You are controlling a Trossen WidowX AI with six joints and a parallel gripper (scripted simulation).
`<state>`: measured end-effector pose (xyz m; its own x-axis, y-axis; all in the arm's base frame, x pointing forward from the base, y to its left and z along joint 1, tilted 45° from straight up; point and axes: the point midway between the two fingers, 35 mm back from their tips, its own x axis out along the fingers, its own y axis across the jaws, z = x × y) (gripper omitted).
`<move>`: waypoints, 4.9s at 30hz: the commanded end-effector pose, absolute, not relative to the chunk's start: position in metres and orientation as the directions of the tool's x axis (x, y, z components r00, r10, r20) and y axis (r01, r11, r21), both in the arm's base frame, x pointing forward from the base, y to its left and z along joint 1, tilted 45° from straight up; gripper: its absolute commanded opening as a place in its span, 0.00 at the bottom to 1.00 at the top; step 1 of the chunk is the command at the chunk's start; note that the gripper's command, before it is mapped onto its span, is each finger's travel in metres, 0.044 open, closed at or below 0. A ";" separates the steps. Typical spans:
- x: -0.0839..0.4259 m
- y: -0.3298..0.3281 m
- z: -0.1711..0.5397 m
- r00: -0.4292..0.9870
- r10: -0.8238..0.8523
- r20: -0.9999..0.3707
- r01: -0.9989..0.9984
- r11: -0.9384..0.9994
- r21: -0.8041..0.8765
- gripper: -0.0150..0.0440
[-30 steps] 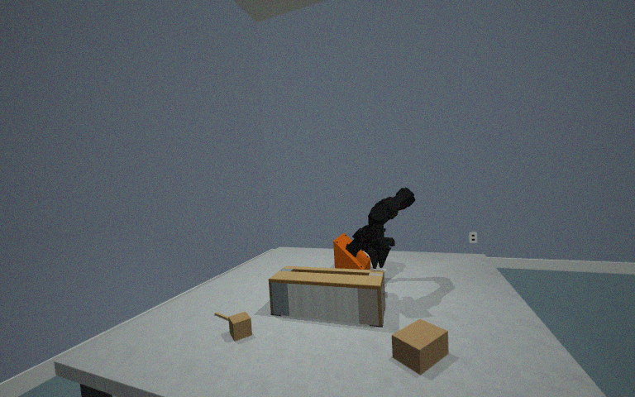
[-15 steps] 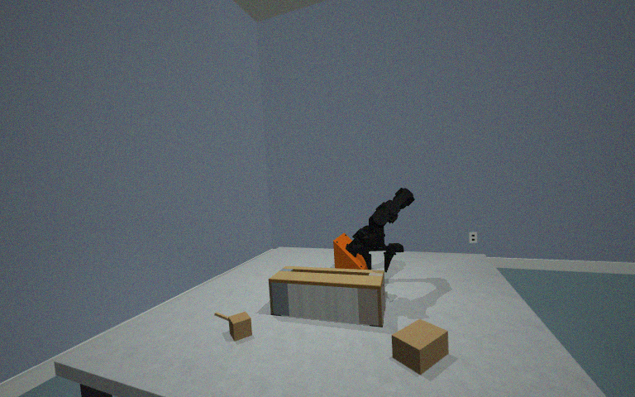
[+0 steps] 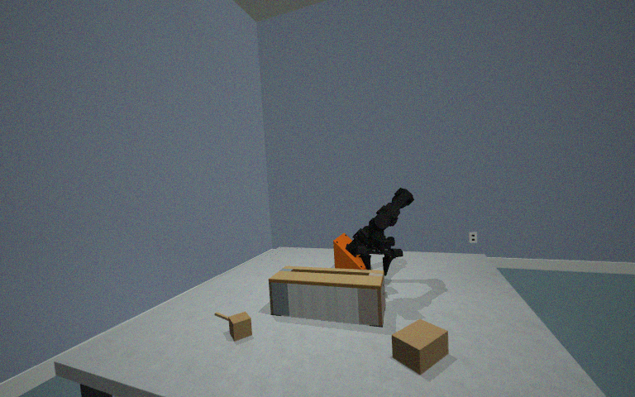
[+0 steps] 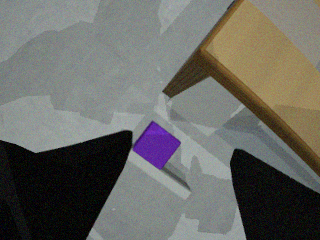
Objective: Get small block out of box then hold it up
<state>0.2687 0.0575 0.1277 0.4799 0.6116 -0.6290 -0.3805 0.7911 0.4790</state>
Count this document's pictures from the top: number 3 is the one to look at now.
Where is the tan thin rod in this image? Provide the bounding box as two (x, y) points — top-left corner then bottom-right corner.
(214, 312), (229, 321)

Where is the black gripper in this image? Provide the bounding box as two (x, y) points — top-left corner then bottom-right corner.
(351, 232), (403, 276)

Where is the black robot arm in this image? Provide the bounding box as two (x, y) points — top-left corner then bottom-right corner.
(346, 188), (414, 253)

